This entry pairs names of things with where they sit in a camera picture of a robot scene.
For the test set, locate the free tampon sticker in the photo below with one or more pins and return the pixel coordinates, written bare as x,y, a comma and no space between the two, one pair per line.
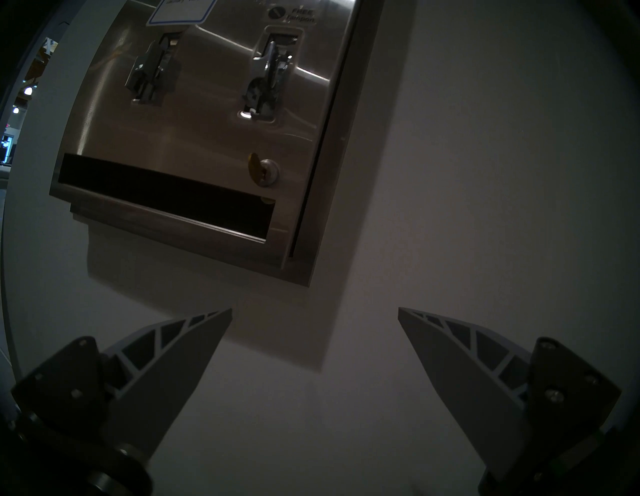
295,14

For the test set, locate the stainless steel dispenser cabinet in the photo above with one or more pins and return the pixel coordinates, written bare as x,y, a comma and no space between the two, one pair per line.
340,125

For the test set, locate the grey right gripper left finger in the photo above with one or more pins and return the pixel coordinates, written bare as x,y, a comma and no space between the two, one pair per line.
150,385

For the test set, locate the white label blue border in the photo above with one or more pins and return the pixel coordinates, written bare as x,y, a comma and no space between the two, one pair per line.
180,12

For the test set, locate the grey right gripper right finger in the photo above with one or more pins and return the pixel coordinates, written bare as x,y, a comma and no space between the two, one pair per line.
475,390

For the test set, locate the stainless steel dispenser door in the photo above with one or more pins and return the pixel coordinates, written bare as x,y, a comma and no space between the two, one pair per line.
210,125

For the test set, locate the chrome dispenser lever mechanism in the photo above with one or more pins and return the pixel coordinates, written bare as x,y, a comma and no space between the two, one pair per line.
150,70
267,75

